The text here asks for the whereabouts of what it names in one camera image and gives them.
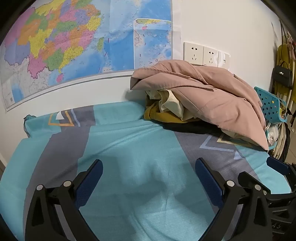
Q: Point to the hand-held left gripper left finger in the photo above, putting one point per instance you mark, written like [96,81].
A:
[89,183]

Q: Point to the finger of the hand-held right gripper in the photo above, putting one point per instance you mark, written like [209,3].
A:
[251,179]
[277,165]

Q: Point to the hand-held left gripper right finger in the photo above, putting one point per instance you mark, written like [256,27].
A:
[208,183]

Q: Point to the pink coat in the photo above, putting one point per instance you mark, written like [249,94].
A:
[208,92]

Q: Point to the black garment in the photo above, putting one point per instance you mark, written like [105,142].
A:
[192,128]

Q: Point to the teal and grey bedsheet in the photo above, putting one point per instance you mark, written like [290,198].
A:
[138,150]

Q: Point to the blue plastic basket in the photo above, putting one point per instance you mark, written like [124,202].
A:
[268,104]

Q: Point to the white coat rack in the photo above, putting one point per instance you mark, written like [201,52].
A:
[288,97]

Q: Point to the mustard garment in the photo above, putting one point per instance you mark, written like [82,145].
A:
[157,115]

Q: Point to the cream garment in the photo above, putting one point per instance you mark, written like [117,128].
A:
[171,104]

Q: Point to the black handbag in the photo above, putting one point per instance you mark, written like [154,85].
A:
[282,74]

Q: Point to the yellow hanging garment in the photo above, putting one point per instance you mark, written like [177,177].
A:
[283,53]

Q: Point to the white wall switch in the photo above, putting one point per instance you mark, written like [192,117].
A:
[224,60]

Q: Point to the white wall socket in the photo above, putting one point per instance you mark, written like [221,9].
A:
[193,53]
[211,57]

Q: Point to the colourful wall map poster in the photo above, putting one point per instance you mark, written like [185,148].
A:
[69,34]

